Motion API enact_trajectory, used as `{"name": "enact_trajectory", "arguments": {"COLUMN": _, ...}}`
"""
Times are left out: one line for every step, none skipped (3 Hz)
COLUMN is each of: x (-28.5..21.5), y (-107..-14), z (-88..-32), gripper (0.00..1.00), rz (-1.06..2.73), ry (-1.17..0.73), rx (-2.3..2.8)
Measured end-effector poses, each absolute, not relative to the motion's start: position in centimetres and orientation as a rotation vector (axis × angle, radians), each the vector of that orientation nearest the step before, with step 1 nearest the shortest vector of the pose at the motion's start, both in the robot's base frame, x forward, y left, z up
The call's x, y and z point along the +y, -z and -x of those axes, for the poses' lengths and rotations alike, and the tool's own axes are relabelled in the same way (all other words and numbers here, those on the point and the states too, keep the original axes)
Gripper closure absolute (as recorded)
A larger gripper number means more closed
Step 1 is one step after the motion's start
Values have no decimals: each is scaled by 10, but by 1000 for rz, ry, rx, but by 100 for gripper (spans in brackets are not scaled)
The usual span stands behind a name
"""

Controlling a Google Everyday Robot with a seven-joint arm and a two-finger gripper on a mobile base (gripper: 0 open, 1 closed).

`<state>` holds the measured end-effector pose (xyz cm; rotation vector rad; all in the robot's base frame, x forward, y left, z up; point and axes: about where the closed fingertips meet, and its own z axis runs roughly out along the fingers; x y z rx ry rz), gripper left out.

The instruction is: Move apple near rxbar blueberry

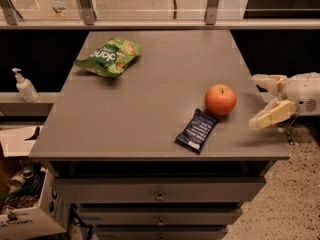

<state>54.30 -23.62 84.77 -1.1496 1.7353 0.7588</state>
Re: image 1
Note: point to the white pump sanitizer bottle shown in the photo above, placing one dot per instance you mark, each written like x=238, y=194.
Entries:
x=25, y=87

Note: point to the metal railing post far left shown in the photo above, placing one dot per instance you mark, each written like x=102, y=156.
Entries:
x=11, y=14

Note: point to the metal drawer knob top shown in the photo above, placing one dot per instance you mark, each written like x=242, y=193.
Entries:
x=160, y=197

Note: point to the dark blue rxbar wrapper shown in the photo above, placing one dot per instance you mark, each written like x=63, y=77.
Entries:
x=197, y=131

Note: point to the metal drawer knob middle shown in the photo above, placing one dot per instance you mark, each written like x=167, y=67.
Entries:
x=161, y=222

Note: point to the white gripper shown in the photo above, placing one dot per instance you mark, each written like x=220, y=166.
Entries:
x=302, y=93

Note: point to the metal railing post right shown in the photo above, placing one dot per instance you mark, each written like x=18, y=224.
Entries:
x=211, y=12

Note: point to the metal drawer knob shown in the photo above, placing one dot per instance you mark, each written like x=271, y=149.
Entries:
x=161, y=222
x=160, y=197

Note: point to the metal railing post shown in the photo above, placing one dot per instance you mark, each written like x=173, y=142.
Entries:
x=211, y=12
x=11, y=14
x=88, y=11

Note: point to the white cardboard box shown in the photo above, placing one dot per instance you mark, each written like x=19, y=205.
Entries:
x=48, y=216

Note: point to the grey drawer cabinet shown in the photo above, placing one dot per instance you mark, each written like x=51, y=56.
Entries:
x=111, y=144

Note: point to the green chip bag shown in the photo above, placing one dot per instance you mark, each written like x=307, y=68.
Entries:
x=112, y=59

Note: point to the red apple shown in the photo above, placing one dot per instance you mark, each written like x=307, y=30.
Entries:
x=220, y=99

